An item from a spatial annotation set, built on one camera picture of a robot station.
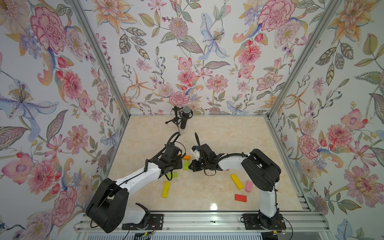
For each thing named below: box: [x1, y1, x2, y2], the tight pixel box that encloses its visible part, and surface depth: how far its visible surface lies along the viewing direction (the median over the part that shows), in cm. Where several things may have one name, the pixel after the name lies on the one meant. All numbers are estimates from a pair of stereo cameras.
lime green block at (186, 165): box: [183, 160, 190, 171], surface depth 95 cm
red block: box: [234, 194, 247, 203], surface depth 84 cm
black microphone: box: [179, 105, 193, 130], surface depth 100 cm
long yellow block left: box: [162, 181, 171, 199], surface depth 86 cm
